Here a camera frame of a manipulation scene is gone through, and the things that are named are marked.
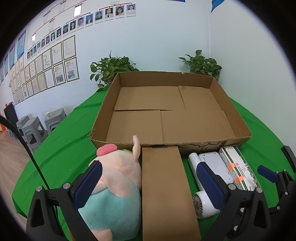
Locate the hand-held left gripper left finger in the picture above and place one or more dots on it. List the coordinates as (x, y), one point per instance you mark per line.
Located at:
(89, 185)

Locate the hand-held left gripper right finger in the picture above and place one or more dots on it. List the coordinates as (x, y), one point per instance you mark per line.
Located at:
(210, 185)

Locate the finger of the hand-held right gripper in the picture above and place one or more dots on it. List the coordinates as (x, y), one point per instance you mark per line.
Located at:
(289, 154)
(268, 173)

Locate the white plastic device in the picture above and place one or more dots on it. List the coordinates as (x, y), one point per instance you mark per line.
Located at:
(217, 166)

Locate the white hair dryer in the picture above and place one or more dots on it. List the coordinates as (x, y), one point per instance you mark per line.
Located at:
(200, 207)

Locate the green white medicine box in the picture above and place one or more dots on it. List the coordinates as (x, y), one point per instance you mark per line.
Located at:
(240, 166)

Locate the pink pig plush toy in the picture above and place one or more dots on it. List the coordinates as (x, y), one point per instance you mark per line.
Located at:
(120, 176)

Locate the long brown cardboard carton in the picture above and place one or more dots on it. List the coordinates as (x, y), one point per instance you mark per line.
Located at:
(166, 197)

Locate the large cardboard box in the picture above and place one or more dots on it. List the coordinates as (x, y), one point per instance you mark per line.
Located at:
(185, 120)

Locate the green tablecloth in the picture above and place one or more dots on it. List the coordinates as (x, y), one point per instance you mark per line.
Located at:
(64, 143)

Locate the grey plastic stool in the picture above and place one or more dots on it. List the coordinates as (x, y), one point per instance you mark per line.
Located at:
(55, 120)
(32, 132)
(22, 121)

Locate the black cabinet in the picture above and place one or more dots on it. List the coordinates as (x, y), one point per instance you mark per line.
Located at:
(10, 114)

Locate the green potted plant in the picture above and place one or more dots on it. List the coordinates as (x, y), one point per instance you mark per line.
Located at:
(203, 64)
(111, 67)

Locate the group of framed certificates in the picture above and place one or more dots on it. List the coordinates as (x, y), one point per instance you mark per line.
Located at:
(60, 67)

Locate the blue wall poster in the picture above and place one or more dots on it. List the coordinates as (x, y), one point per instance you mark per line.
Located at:
(6, 66)
(12, 56)
(21, 44)

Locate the blue wall decal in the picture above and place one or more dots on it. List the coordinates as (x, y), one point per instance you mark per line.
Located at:
(217, 5)

